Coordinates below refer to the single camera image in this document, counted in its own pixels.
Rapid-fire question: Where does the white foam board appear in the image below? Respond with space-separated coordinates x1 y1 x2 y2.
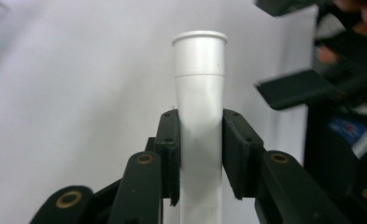
0 0 318 224

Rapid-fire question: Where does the blue and white label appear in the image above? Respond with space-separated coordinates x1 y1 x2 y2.
327 116 367 161

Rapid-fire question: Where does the white plastic tube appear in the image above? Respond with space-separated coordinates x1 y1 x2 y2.
171 30 229 224

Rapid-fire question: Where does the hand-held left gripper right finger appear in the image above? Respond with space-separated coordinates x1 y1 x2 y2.
221 108 266 201

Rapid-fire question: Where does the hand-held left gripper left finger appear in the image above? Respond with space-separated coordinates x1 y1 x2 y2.
145 108 182 208

